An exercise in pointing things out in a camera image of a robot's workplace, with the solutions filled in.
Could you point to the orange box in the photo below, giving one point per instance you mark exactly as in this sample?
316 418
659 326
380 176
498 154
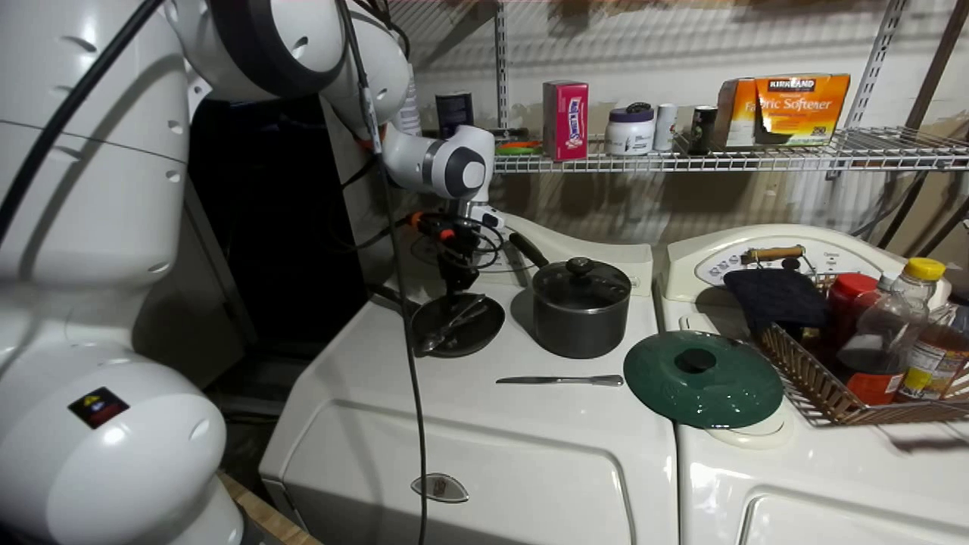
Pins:
802 108

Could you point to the dark blue oven mitt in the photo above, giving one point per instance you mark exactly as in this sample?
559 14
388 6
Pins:
774 297

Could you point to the black frying pan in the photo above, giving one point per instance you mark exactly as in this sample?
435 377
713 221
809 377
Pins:
483 328

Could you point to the small dark container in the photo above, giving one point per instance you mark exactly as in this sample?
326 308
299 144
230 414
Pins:
702 129

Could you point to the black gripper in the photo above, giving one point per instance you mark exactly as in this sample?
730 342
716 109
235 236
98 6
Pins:
465 236

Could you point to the dark can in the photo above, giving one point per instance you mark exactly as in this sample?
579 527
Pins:
456 109

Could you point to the silver table knife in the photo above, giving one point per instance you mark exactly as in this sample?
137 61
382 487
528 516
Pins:
565 379

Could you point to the wooden board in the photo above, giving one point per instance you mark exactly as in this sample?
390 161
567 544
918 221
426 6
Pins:
267 518

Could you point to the green round lid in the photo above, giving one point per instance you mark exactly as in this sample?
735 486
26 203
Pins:
730 392

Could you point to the red cap sauce bottle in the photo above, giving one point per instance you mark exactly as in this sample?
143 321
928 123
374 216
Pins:
873 387

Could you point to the white jar dark lid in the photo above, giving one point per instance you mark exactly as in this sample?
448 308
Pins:
629 135

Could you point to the pink box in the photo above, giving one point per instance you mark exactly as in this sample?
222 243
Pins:
565 123

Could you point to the white washing machine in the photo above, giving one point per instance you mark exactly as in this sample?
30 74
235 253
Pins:
524 454

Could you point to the white cup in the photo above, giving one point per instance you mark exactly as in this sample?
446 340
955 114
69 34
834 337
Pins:
667 125

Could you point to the black pot with lid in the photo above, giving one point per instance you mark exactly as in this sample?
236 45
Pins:
579 314

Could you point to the silver metal fork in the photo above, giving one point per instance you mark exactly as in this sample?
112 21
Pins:
448 328

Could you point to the white dryer machine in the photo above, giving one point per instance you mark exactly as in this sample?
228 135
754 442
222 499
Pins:
807 486

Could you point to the yellow cap bottle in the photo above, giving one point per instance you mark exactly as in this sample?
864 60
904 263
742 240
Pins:
924 271

